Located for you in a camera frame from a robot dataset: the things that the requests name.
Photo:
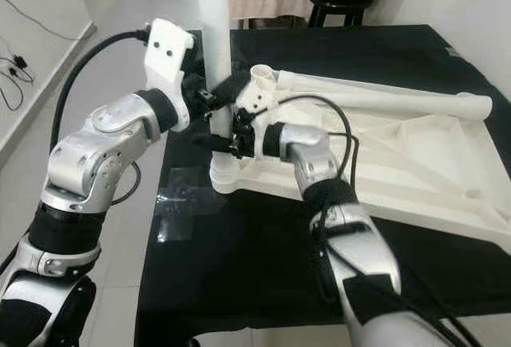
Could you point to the white plastic table top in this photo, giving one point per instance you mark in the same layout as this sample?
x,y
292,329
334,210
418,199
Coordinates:
x,y
407,171

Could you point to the small grey tape patch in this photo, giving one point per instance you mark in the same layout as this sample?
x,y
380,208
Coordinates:
x,y
455,50

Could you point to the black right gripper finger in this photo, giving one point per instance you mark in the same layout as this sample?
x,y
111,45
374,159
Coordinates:
x,y
211,144

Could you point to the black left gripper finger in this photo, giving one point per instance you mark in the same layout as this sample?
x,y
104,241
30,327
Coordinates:
x,y
231,88

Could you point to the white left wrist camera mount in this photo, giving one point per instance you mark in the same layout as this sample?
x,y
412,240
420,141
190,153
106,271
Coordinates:
x,y
168,52

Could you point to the small black power adapter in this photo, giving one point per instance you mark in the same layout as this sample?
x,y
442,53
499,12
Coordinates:
x,y
20,62

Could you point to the wrinkled clear tape patch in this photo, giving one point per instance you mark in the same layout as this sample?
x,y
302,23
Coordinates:
x,y
180,213

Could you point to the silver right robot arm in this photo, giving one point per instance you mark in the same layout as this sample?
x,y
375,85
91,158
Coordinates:
x,y
311,155

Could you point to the black tablecloth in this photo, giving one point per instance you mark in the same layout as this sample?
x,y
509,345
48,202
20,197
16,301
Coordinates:
x,y
247,283

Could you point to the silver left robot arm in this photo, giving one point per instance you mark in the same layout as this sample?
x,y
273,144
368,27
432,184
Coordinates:
x,y
96,155

